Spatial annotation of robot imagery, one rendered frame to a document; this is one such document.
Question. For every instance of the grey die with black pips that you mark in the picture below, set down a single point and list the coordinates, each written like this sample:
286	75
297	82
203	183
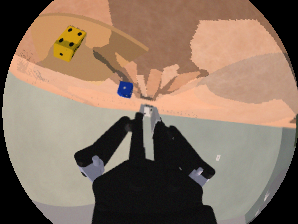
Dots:
148	110

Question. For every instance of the yellow die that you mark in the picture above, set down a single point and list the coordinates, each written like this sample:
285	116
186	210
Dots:
68	43

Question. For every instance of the tan square mat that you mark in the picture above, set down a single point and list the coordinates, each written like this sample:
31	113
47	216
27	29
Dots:
103	51

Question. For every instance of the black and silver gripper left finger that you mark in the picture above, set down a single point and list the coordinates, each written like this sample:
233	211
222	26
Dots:
92	159

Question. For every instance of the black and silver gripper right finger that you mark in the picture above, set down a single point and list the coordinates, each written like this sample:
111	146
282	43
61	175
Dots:
189	160

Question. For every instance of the blue die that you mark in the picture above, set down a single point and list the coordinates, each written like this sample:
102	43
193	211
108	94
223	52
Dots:
125	89

